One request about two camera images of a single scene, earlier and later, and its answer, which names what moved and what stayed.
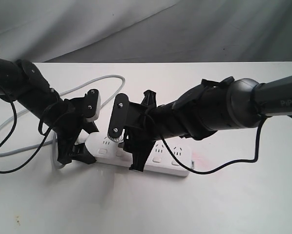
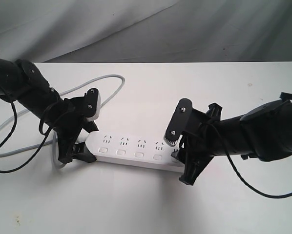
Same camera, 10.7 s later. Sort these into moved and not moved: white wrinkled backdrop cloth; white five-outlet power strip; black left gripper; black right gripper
Moved: black right gripper
Not moved: white five-outlet power strip; white wrinkled backdrop cloth; black left gripper
